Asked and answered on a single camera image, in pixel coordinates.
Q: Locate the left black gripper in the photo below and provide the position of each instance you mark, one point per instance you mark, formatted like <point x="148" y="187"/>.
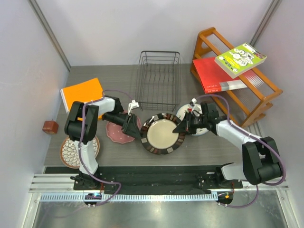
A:
<point x="130" y="127"/>

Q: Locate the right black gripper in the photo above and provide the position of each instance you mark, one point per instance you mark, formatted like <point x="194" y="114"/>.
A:
<point x="185" y="126"/>

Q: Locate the pink polka dot plate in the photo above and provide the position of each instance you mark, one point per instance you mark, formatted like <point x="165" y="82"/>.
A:
<point x="114" y="132"/>

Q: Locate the black rimmed beige plate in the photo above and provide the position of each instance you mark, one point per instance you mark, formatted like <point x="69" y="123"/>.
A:
<point x="157" y="134"/>

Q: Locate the black wire dish rack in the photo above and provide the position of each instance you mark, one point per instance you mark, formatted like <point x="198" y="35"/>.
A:
<point x="158" y="80"/>

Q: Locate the brown floral pattern plate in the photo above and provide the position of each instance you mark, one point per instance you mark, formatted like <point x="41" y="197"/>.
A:
<point x="69" y="152"/>

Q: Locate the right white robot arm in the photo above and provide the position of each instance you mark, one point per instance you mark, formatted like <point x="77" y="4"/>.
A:
<point x="260" y="158"/>

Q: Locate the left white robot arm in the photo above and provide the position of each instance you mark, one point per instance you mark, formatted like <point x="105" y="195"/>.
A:
<point x="81" y="126"/>

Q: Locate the orange wooden shelf rack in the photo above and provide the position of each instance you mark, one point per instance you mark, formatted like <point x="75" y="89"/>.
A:
<point x="247" y="105"/>

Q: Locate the white watermelon pattern plate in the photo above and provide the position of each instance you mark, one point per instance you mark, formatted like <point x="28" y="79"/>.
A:
<point x="181" y="113"/>

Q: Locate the orange folder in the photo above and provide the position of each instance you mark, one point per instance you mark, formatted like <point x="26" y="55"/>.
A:
<point x="84" y="92"/>

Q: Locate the red file folder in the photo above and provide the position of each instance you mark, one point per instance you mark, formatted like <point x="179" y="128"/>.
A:
<point x="213" y="78"/>

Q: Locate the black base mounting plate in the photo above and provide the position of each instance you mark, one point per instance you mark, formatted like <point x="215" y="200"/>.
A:
<point x="156" y="180"/>

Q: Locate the small brown red block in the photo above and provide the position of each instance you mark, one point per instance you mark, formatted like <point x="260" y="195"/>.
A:
<point x="50" y="127"/>

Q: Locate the green cover book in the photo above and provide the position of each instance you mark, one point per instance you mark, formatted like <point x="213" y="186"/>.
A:
<point x="239" y="60"/>

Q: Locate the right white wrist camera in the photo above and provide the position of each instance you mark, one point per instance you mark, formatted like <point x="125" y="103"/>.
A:
<point x="194" y="107"/>

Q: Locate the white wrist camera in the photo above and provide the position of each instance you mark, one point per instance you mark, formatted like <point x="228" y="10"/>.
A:
<point x="194" y="107"/>
<point x="132" y="105"/>

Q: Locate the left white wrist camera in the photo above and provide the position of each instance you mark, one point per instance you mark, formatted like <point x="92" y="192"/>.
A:
<point x="132" y="105"/>

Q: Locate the aluminium rail frame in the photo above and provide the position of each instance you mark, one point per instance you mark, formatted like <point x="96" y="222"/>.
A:
<point x="55" y="204"/>

